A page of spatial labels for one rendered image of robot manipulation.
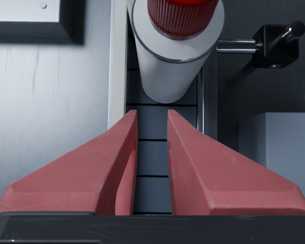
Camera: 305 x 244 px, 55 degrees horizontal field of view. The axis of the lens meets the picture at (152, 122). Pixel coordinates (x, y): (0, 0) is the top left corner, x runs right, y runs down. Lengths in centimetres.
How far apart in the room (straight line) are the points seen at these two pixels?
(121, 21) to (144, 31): 15
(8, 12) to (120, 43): 14
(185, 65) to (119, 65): 13
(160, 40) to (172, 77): 5
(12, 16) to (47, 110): 11
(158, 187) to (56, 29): 22
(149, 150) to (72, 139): 11
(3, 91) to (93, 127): 12
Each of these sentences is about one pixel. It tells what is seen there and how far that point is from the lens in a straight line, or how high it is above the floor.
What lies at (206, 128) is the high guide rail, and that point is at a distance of 24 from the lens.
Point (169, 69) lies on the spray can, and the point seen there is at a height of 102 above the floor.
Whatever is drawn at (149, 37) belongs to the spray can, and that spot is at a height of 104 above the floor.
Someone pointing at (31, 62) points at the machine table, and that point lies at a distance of 41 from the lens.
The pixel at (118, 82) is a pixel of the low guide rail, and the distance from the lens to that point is 29.
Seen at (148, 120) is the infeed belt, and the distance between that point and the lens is 32.
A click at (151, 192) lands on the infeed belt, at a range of 32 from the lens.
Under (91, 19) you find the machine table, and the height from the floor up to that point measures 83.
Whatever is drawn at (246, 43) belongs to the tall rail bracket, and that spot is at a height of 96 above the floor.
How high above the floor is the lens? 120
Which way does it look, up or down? 85 degrees down
